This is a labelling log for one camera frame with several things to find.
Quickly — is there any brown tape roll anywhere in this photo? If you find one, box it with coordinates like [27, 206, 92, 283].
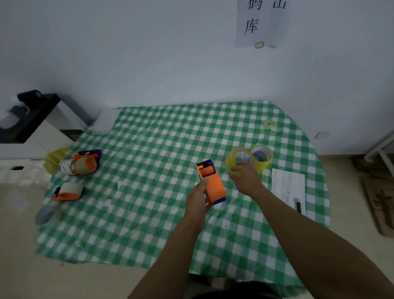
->
[71, 156, 98, 175]

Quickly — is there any black label printer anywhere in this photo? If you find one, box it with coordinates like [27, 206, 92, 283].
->
[17, 89, 44, 108]

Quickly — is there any white foam pad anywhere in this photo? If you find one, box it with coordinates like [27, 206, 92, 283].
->
[90, 107, 121, 135]

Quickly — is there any person's right hand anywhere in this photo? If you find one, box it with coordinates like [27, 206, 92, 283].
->
[229, 162, 268, 198]

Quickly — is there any white printed tape roll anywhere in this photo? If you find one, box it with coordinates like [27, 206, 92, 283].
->
[60, 159, 74, 176]

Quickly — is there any person's right forearm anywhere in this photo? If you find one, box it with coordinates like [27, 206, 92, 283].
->
[254, 184, 394, 299]

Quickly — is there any orange blue tape dispenser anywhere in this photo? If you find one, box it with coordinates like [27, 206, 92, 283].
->
[86, 149, 103, 173]
[195, 159, 227, 206]
[51, 182, 85, 202]
[70, 150, 93, 161]

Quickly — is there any person's left forearm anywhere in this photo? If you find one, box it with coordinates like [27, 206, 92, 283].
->
[128, 217, 204, 299]

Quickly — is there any white metal rack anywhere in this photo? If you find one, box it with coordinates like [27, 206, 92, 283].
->
[364, 132, 394, 178]

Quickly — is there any yellow plastic bag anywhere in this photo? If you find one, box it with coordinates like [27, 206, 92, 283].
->
[43, 146, 73, 175]

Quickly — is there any row of white boxes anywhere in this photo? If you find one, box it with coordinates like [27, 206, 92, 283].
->
[0, 159, 53, 187]

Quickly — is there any tall yellow tape roll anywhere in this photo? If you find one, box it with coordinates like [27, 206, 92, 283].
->
[250, 144, 274, 174]

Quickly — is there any white paper wall sign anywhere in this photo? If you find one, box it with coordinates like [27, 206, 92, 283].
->
[234, 0, 290, 49]

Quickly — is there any person's left hand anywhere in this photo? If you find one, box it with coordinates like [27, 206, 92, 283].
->
[184, 177, 213, 232]

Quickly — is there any beige tape roll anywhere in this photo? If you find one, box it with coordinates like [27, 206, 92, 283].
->
[60, 182, 85, 196]

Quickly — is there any white cabinet with black top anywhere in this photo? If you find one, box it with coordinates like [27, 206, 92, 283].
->
[0, 92, 93, 161]

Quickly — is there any white paper sheet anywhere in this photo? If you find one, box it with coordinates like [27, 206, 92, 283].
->
[270, 168, 307, 216]

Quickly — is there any green checkered tablecloth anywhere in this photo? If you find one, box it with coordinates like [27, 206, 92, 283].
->
[35, 100, 332, 298]

